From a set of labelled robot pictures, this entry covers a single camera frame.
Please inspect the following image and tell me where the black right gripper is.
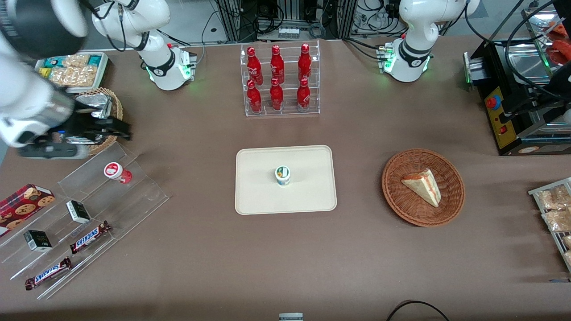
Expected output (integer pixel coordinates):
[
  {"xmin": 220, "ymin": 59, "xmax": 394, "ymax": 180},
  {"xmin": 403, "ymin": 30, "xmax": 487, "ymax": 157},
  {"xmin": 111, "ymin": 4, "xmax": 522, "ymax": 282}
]
[{"xmin": 42, "ymin": 105, "xmax": 133, "ymax": 145}]

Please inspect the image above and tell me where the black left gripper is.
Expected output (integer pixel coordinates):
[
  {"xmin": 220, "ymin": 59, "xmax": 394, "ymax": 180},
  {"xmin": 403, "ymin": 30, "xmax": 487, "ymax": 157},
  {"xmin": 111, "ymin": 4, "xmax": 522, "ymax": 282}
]
[{"xmin": 549, "ymin": 62, "xmax": 571, "ymax": 99}]

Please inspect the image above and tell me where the green gum container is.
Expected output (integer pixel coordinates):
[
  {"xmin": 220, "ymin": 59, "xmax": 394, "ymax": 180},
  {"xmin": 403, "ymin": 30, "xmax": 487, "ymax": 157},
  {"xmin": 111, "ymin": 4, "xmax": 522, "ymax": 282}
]
[{"xmin": 274, "ymin": 165, "xmax": 291, "ymax": 187}]

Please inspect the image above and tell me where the cream plastic tray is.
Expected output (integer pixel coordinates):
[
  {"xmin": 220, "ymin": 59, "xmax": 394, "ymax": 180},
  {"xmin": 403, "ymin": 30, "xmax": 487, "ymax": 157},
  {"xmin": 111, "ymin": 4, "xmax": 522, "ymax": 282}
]
[{"xmin": 235, "ymin": 145, "xmax": 337, "ymax": 216}]

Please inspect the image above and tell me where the small wicker basket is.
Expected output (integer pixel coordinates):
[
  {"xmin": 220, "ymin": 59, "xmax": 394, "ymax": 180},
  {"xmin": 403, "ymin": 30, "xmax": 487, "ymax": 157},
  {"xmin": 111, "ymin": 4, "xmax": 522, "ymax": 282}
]
[{"xmin": 74, "ymin": 87, "xmax": 123, "ymax": 156}]

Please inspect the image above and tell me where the silver foil bag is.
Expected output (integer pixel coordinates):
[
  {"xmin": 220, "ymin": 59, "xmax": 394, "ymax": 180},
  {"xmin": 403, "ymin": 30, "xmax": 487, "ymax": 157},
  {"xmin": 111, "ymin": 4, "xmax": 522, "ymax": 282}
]
[{"xmin": 74, "ymin": 94, "xmax": 112, "ymax": 145}]

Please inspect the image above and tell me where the orange red food piece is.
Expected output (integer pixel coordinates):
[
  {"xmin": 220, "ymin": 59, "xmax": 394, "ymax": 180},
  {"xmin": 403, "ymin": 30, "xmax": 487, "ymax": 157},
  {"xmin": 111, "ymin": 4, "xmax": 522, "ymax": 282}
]
[{"xmin": 546, "ymin": 22, "xmax": 571, "ymax": 65}]

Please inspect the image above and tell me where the red white yogurt cup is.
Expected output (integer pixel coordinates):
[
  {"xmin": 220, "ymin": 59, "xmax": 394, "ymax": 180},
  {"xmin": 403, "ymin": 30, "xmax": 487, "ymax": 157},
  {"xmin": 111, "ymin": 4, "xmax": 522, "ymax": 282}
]
[{"xmin": 104, "ymin": 162, "xmax": 133, "ymax": 185}]

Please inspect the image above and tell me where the white plastic snack box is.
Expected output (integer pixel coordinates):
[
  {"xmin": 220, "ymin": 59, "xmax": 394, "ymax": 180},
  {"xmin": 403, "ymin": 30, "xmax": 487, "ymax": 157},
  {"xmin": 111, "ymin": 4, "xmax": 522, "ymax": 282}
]
[{"xmin": 35, "ymin": 52, "xmax": 110, "ymax": 94}]

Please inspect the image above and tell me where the clear bag of cookies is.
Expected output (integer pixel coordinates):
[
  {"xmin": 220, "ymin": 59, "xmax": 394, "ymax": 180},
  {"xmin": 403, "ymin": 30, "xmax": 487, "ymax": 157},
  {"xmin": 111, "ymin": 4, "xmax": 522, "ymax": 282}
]
[{"xmin": 48, "ymin": 53, "xmax": 92, "ymax": 87}]

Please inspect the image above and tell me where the clear acrylic stepped display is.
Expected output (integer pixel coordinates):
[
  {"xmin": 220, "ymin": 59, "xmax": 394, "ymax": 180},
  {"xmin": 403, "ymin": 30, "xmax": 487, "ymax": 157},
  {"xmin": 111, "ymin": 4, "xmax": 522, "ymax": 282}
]
[{"xmin": 0, "ymin": 143, "xmax": 170, "ymax": 300}]

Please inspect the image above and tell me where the small black box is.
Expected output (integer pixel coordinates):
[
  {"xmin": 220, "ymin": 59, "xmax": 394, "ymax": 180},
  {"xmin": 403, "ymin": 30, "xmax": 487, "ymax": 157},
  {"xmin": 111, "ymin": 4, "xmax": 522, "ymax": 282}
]
[
  {"xmin": 23, "ymin": 230, "xmax": 53, "ymax": 252},
  {"xmin": 66, "ymin": 200, "xmax": 91, "ymax": 224}
]

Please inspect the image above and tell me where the brown Snickers bar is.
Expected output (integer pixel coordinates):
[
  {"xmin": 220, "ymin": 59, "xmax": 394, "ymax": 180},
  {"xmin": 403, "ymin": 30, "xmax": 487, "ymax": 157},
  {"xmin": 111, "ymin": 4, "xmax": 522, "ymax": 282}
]
[
  {"xmin": 25, "ymin": 257, "xmax": 73, "ymax": 291},
  {"xmin": 69, "ymin": 221, "xmax": 111, "ymax": 255}
]

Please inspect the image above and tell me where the red cookie box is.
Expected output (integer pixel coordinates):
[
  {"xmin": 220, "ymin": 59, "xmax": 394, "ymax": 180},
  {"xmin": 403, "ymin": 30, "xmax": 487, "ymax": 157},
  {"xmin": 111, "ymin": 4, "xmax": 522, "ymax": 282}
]
[{"xmin": 0, "ymin": 184, "xmax": 56, "ymax": 237}]

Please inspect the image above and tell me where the red cola bottle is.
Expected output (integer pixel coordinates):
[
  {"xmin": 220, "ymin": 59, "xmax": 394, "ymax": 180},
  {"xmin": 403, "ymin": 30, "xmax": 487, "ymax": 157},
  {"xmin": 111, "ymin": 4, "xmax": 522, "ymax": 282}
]
[
  {"xmin": 247, "ymin": 79, "xmax": 263, "ymax": 113},
  {"xmin": 270, "ymin": 45, "xmax": 285, "ymax": 84},
  {"xmin": 246, "ymin": 46, "xmax": 264, "ymax": 85},
  {"xmin": 297, "ymin": 78, "xmax": 311, "ymax": 112},
  {"xmin": 269, "ymin": 78, "xmax": 284, "ymax": 111},
  {"xmin": 298, "ymin": 43, "xmax": 312, "ymax": 82}
]

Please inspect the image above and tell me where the triangular wrapped sandwich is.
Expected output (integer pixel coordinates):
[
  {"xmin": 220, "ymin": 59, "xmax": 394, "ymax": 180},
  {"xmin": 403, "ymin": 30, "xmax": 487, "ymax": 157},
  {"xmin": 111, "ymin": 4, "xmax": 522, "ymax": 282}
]
[{"xmin": 401, "ymin": 168, "xmax": 442, "ymax": 208}]

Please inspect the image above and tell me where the clear acrylic bottle rack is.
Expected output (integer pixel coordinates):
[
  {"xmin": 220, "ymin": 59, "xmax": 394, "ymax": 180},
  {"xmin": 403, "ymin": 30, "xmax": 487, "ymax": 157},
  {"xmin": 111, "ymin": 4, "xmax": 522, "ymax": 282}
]
[{"xmin": 240, "ymin": 39, "xmax": 321, "ymax": 117}]

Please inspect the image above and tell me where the round brown wicker basket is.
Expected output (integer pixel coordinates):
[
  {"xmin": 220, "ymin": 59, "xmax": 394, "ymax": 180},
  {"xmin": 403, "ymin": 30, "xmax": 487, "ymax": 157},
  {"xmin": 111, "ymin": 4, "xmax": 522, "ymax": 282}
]
[{"xmin": 381, "ymin": 148, "xmax": 466, "ymax": 228}]

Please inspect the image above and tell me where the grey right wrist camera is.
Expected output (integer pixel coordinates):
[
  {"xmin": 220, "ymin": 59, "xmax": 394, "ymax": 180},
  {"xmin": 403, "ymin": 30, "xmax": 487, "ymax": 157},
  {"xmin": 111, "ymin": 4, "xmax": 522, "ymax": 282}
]
[{"xmin": 17, "ymin": 143, "xmax": 89, "ymax": 160}]

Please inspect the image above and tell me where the grey wire snack rack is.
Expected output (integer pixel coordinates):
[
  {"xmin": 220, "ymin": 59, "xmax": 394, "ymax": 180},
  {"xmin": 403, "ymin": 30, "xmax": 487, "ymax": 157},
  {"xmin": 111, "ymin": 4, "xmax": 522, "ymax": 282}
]
[{"xmin": 529, "ymin": 177, "xmax": 571, "ymax": 272}]

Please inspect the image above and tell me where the black cable loop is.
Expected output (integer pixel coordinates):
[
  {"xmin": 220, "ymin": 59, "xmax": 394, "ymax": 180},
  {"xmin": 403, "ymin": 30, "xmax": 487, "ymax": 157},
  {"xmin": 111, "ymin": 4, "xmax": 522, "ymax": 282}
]
[{"xmin": 386, "ymin": 300, "xmax": 451, "ymax": 321}]

